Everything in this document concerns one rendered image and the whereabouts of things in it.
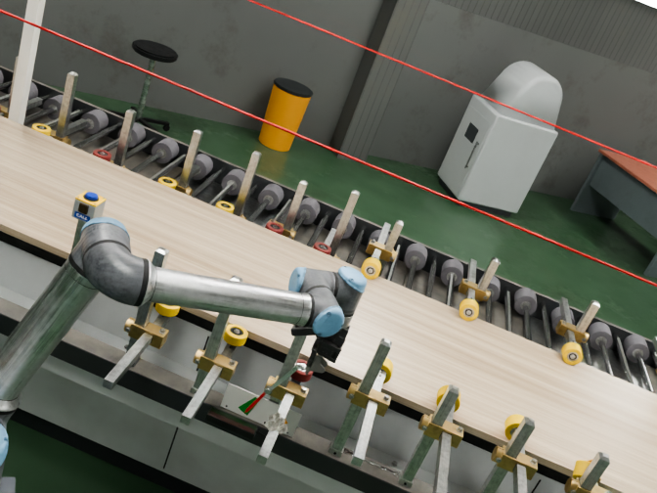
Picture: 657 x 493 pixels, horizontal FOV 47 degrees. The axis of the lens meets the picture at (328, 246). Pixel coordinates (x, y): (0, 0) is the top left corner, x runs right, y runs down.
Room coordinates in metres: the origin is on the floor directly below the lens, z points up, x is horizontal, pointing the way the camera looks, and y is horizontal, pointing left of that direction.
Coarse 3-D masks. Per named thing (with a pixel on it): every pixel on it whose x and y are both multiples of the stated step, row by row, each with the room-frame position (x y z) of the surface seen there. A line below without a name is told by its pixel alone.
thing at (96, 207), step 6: (84, 192) 2.05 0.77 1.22; (78, 198) 2.00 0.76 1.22; (84, 198) 2.01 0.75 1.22; (102, 198) 2.05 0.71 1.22; (78, 204) 1.99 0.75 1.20; (90, 204) 1.99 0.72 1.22; (96, 204) 2.00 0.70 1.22; (102, 204) 2.04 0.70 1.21; (72, 210) 2.00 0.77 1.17; (90, 210) 1.99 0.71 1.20; (96, 210) 2.00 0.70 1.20; (102, 210) 2.05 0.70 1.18; (72, 216) 1.99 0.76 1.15; (90, 216) 1.99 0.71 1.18; (96, 216) 2.01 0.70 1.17
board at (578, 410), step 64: (0, 128) 2.88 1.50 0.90; (0, 192) 2.39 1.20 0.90; (64, 192) 2.57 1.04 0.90; (128, 192) 2.78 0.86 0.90; (64, 256) 2.18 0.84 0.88; (192, 256) 2.48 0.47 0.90; (256, 256) 2.67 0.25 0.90; (320, 256) 2.89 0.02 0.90; (256, 320) 2.23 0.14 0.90; (384, 320) 2.58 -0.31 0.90; (448, 320) 2.78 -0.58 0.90; (384, 384) 2.16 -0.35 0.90; (448, 384) 2.31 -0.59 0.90; (512, 384) 2.48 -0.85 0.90; (576, 384) 2.67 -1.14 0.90; (576, 448) 2.23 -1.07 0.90; (640, 448) 2.40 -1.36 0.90
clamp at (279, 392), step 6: (270, 378) 1.99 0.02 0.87; (276, 378) 2.00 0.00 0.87; (270, 384) 1.97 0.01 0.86; (288, 384) 1.99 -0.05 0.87; (294, 384) 2.01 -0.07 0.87; (276, 390) 1.97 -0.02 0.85; (282, 390) 1.97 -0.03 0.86; (288, 390) 1.97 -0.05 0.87; (294, 390) 1.98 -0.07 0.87; (276, 396) 1.97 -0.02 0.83; (282, 396) 1.97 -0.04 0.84; (294, 396) 1.97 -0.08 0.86; (300, 396) 1.97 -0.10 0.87; (294, 402) 1.97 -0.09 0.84; (300, 402) 1.97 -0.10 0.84; (300, 408) 1.97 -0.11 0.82
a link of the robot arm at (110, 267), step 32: (96, 256) 1.47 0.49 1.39; (128, 256) 1.49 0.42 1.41; (96, 288) 1.46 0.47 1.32; (128, 288) 1.44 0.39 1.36; (160, 288) 1.49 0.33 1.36; (192, 288) 1.53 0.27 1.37; (224, 288) 1.58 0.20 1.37; (256, 288) 1.63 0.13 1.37; (320, 288) 1.78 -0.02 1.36; (288, 320) 1.65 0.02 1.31; (320, 320) 1.67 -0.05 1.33
